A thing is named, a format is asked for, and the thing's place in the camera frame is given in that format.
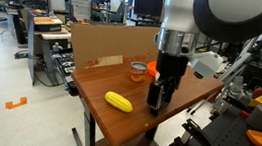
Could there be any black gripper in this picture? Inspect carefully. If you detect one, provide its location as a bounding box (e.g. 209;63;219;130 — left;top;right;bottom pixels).
145;50;191;120

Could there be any orange toy pan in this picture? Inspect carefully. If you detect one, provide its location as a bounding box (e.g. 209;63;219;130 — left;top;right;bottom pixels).
146;60;161;79

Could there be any orange label tin can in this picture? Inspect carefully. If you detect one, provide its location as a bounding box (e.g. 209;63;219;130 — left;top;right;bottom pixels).
128;60;149;84

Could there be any yellow toy corn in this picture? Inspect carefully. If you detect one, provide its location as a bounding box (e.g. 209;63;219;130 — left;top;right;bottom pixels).
102;90;135;114

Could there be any brown cardboard board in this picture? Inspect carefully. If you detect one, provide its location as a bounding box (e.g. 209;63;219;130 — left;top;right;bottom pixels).
65;16;163;80

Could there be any gray tripod stand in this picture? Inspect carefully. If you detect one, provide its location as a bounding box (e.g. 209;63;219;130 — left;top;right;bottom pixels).
210;28;262;122

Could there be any black computer monitor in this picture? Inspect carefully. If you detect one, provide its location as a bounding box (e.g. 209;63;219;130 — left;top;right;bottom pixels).
131;0;164;20

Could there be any gray round cylinder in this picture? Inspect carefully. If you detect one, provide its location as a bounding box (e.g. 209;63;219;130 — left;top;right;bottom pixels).
244;103;262;130

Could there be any white office desk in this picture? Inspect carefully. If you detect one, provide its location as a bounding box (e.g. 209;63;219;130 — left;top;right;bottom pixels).
33;26;74;88

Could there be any gray divider panel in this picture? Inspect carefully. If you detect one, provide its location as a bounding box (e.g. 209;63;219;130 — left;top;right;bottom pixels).
18;8;45;86

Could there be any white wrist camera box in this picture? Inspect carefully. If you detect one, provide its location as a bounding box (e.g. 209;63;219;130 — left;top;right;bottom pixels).
186;48;226;82

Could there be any black clamp orange handle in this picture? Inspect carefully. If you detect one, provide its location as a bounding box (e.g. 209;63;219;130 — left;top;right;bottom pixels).
220;94;253;120
179;118;231;146

